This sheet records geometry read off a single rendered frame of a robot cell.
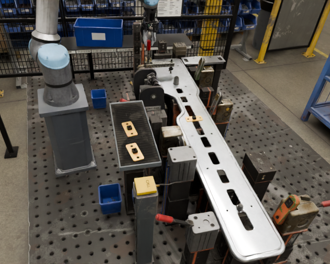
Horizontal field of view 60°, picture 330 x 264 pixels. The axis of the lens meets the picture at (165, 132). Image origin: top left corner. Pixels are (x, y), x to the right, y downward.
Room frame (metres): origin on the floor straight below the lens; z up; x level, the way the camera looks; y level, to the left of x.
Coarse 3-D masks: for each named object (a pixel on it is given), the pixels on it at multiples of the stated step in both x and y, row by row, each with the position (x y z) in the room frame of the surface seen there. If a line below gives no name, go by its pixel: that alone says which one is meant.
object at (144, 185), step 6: (138, 180) 0.58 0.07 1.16; (144, 180) 0.58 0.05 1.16; (150, 180) 0.59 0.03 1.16; (138, 186) 0.56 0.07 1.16; (144, 186) 0.56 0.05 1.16; (150, 186) 0.56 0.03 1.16; (138, 192) 0.54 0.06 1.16; (144, 192) 0.54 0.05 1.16; (150, 192) 0.54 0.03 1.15; (156, 192) 0.55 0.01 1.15
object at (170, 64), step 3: (171, 60) 1.58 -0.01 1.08; (150, 63) 1.56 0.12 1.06; (153, 63) 1.54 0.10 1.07; (156, 63) 1.55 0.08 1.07; (159, 63) 1.55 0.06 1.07; (162, 63) 1.55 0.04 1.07; (165, 63) 1.55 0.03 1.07; (168, 63) 1.56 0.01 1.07; (171, 63) 1.56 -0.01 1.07; (153, 66) 1.53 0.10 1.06; (156, 66) 1.54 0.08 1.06; (159, 66) 1.54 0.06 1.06; (162, 66) 1.55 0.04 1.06; (165, 66) 1.55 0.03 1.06; (168, 66) 1.56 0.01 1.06; (171, 66) 1.56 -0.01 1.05; (171, 69) 1.57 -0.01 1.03
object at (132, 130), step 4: (124, 124) 0.85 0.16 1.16; (128, 124) 0.85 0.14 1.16; (132, 124) 0.85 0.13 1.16; (124, 128) 0.82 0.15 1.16; (128, 128) 0.82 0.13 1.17; (132, 128) 0.83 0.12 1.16; (128, 132) 0.80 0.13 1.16; (132, 132) 0.81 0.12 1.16; (136, 132) 0.81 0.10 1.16; (128, 136) 0.78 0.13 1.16
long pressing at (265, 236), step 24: (168, 72) 1.59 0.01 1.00; (168, 96) 1.33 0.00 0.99; (192, 96) 1.34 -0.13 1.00; (192, 144) 0.95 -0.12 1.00; (216, 144) 0.96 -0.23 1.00; (216, 168) 0.81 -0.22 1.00; (240, 168) 0.83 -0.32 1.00; (216, 192) 0.69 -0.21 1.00; (240, 192) 0.70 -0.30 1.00; (216, 216) 0.59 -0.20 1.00; (264, 216) 0.60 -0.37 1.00; (240, 240) 0.50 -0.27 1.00; (264, 240) 0.51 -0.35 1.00
